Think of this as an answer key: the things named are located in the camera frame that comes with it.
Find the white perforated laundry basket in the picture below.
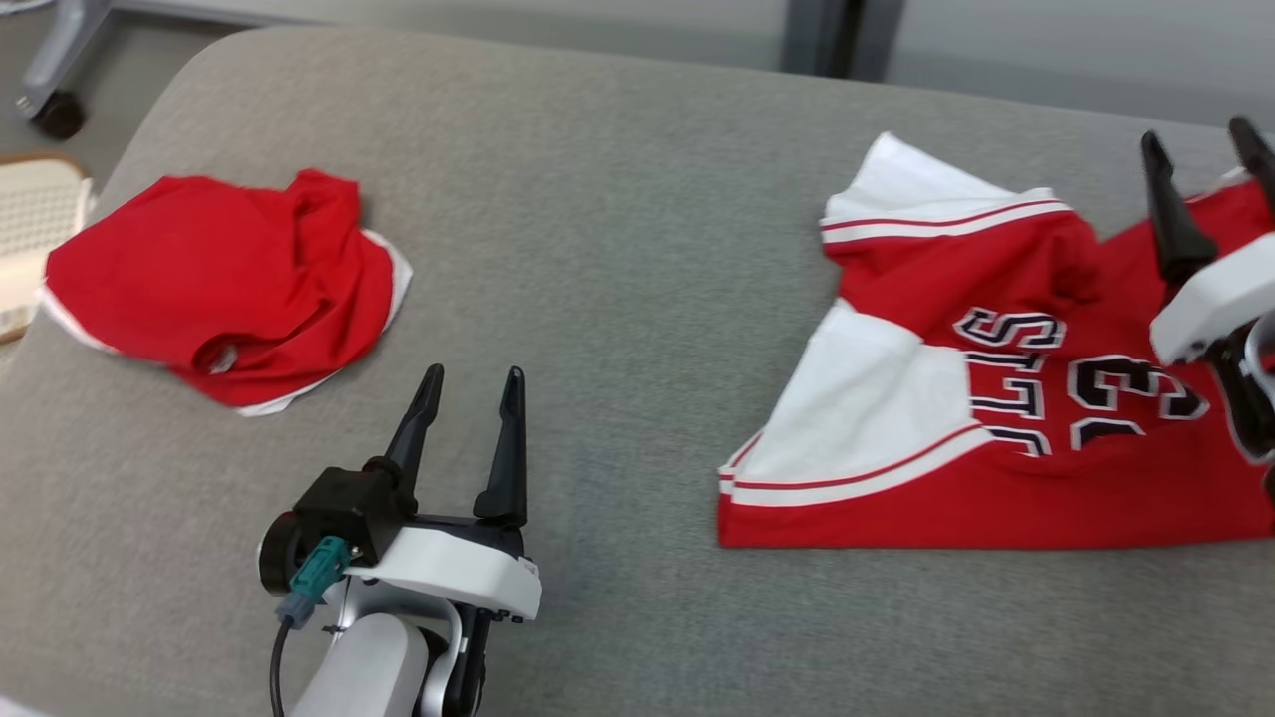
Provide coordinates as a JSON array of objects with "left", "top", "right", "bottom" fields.
[{"left": 0, "top": 154, "right": 96, "bottom": 345}]

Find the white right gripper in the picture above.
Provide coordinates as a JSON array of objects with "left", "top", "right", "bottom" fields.
[{"left": 1141, "top": 116, "right": 1275, "bottom": 499}]

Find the red shorts white trim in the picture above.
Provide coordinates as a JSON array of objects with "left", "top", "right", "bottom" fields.
[{"left": 40, "top": 169, "right": 414, "bottom": 417}]

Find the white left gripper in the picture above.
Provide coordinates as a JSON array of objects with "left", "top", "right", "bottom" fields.
[{"left": 344, "top": 363, "right": 543, "bottom": 716}]

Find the red white jersey shirt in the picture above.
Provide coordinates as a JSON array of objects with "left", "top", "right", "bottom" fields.
[{"left": 717, "top": 132, "right": 1275, "bottom": 551}]

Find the grey metal partition post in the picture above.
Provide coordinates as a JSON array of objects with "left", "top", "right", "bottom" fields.
[{"left": 782, "top": 0, "right": 907, "bottom": 83}]

